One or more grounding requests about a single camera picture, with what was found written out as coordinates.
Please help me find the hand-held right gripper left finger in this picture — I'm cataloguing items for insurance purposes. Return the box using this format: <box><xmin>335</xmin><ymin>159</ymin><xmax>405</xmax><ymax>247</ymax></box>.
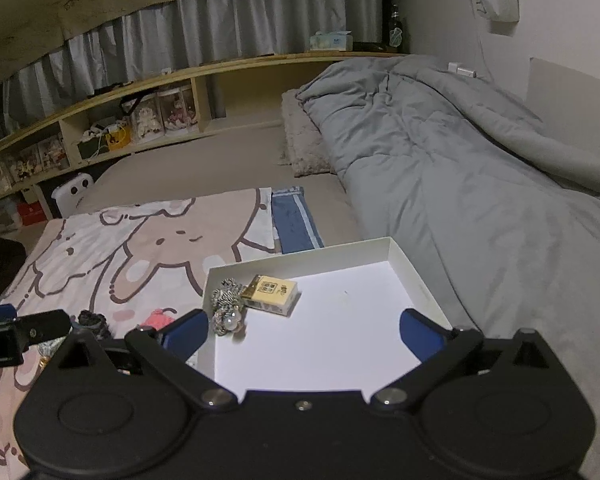
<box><xmin>55</xmin><ymin>308</ymin><xmax>242</xmax><ymax>413</ymax></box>

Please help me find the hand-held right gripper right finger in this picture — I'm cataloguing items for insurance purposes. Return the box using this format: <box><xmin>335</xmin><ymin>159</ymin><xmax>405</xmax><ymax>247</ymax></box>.
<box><xmin>370</xmin><ymin>308</ymin><xmax>556</xmax><ymax>413</ymax></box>

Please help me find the pink crochet doll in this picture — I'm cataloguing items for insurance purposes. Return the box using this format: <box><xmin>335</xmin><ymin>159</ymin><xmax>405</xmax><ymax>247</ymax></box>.
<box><xmin>141</xmin><ymin>308</ymin><xmax>179</xmax><ymax>331</ymax></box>

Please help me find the silver beaded ornament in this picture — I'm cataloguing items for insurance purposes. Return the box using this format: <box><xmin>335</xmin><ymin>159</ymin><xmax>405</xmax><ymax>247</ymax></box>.
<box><xmin>210</xmin><ymin>280</ymin><xmax>248</xmax><ymax>337</ymax></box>

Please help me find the dark blue crochet pouch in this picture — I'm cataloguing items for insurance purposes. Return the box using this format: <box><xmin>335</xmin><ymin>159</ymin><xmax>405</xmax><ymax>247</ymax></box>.
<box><xmin>72</xmin><ymin>310</ymin><xmax>115</xmax><ymax>340</ymax></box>

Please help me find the white cardboard box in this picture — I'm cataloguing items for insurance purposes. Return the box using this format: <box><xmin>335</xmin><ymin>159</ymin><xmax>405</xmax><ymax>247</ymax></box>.
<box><xmin>197</xmin><ymin>236</ymin><xmax>453</xmax><ymax>396</ymax></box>

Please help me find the small yellow box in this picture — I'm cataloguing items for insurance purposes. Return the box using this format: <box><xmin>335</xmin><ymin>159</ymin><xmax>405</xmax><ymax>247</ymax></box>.
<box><xmin>243</xmin><ymin>275</ymin><xmax>300</xmax><ymax>317</ymax></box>

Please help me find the dark chair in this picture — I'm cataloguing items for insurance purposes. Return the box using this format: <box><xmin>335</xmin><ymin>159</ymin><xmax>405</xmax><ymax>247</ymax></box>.
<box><xmin>0</xmin><ymin>236</ymin><xmax>28</xmax><ymax>307</ymax></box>

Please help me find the cartoon printed blanket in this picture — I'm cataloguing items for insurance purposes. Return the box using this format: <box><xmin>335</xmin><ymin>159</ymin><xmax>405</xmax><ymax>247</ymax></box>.
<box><xmin>0</xmin><ymin>187</ymin><xmax>276</xmax><ymax>468</ymax></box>

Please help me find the clear storage box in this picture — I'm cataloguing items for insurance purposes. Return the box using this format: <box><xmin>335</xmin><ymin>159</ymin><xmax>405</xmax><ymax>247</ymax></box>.
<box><xmin>0</xmin><ymin>199</ymin><xmax>22</xmax><ymax>235</ymax></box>

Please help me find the red box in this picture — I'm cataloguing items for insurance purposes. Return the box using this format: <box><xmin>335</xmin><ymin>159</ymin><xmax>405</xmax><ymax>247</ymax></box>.
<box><xmin>19</xmin><ymin>201</ymin><xmax>48</xmax><ymax>226</ymax></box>

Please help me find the white appliance with two holes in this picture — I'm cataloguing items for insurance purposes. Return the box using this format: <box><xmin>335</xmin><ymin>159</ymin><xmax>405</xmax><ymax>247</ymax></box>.
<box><xmin>51</xmin><ymin>171</ymin><xmax>98</xmax><ymax>218</ymax></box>

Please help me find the blue folded cloth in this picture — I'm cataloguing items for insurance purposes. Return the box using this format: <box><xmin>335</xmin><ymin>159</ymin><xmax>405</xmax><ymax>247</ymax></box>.
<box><xmin>271</xmin><ymin>186</ymin><xmax>326</xmax><ymax>255</ymax></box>

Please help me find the grey duvet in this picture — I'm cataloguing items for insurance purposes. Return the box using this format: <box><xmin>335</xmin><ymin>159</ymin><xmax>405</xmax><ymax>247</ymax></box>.
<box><xmin>297</xmin><ymin>54</ymin><xmax>600</xmax><ymax>361</ymax></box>

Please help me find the yellow bag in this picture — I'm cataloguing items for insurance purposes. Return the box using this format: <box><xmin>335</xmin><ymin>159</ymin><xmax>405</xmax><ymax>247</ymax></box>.
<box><xmin>105</xmin><ymin>119</ymin><xmax>132</xmax><ymax>151</ymax></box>

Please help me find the clear doll display box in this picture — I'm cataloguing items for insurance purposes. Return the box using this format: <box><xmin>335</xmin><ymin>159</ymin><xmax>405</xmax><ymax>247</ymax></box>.
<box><xmin>157</xmin><ymin>85</ymin><xmax>200</xmax><ymax>133</ymax></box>
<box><xmin>129</xmin><ymin>92</ymin><xmax>163</xmax><ymax>143</ymax></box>

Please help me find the fuzzy beige pillow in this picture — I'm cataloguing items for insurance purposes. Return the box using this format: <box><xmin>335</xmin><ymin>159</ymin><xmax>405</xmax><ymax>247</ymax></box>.
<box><xmin>279</xmin><ymin>89</ymin><xmax>333</xmax><ymax>177</ymax></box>

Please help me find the wooden bedside shelf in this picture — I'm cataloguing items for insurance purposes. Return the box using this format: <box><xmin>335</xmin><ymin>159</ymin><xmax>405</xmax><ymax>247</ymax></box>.
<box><xmin>0</xmin><ymin>51</ymin><xmax>411</xmax><ymax>233</ymax></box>

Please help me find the grey curtain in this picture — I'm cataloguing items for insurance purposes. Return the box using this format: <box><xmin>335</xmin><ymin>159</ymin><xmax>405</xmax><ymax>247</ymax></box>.
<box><xmin>2</xmin><ymin>0</ymin><xmax>383</xmax><ymax>133</ymax></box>

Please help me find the dark glass bottle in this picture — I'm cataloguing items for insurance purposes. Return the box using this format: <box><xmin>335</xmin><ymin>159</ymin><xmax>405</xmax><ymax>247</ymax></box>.
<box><xmin>384</xmin><ymin>4</ymin><xmax>407</xmax><ymax>54</ymax></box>

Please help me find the light blue tissue box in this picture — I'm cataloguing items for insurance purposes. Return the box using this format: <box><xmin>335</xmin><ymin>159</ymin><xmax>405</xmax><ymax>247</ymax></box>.
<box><xmin>309</xmin><ymin>30</ymin><xmax>354</xmax><ymax>52</ymax></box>

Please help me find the beige wall panel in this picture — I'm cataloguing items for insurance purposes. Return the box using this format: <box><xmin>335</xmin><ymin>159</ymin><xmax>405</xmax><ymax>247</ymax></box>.
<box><xmin>526</xmin><ymin>57</ymin><xmax>600</xmax><ymax>161</ymax></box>

